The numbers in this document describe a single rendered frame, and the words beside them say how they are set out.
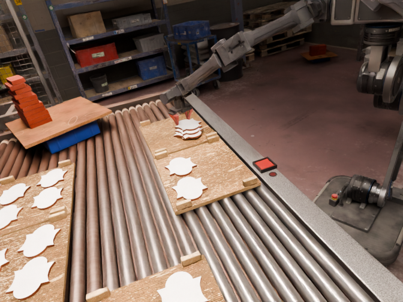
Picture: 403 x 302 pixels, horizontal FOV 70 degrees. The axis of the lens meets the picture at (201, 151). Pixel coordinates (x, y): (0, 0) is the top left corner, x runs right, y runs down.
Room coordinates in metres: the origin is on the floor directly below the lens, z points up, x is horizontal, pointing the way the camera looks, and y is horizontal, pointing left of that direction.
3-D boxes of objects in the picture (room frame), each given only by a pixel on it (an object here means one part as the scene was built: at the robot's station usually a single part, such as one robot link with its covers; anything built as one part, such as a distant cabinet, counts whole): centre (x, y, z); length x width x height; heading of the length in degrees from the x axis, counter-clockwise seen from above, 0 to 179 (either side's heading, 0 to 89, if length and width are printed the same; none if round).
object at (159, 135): (1.44, 0.12, 0.93); 0.41 x 0.35 x 0.02; 16
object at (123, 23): (5.59, 0.81, 1.16); 0.60 x 0.40 x 0.15; 115
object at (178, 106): (1.45, 0.07, 1.09); 0.10 x 0.07 x 0.07; 126
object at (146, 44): (5.68, 0.60, 0.76); 0.50 x 0.36 x 0.24; 118
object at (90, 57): (5.33, 1.52, 0.78); 0.66 x 0.45 x 0.28; 112
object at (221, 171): (1.03, 0.01, 0.93); 0.41 x 0.35 x 0.02; 14
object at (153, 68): (5.69, 0.69, 0.32); 0.50 x 0.41 x 0.37; 109
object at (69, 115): (1.71, 0.84, 1.03); 0.50 x 0.50 x 0.02; 37
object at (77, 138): (1.66, 0.80, 0.97); 0.31 x 0.31 x 0.10; 37
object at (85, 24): (5.36, 1.53, 1.26); 0.49 x 0.38 x 0.34; 119
